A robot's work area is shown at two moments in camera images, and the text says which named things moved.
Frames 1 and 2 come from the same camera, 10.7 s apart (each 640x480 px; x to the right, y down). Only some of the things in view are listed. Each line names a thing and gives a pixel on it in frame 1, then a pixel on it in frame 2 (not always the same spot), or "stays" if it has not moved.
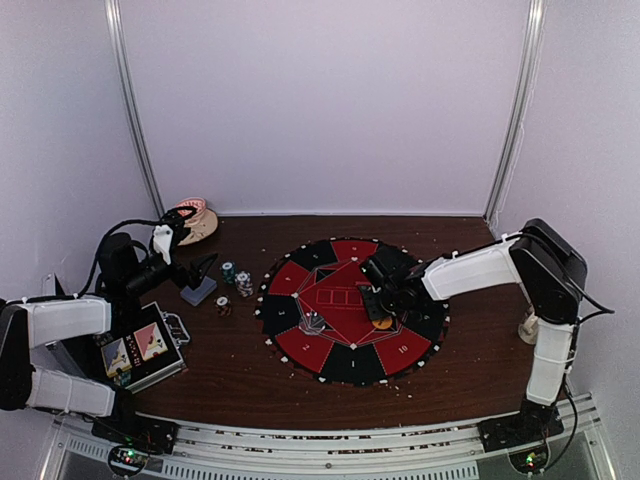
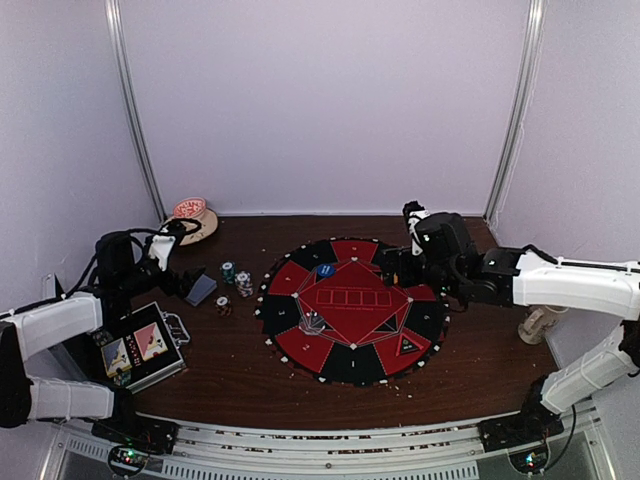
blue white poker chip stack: [244, 283] stays
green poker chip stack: [228, 272] stays
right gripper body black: [386, 308] → [406, 277]
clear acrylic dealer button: [312, 323] stays
